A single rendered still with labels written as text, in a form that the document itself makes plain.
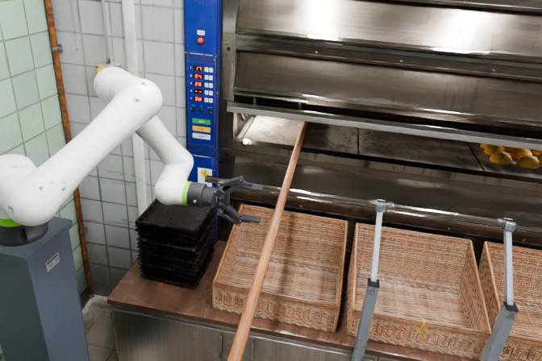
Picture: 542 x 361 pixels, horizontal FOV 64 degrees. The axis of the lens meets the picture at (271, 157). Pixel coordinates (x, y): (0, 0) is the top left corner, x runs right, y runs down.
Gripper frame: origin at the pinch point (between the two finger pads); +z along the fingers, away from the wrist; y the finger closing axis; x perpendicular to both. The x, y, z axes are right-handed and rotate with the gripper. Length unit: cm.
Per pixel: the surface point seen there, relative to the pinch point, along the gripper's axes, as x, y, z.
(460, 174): -53, 1, 83
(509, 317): 6, 26, 94
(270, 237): 21.5, -1.8, 8.3
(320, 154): -54, 0, 19
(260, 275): 39.8, -1.6, 8.6
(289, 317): -5, 56, 16
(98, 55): -54, -35, -91
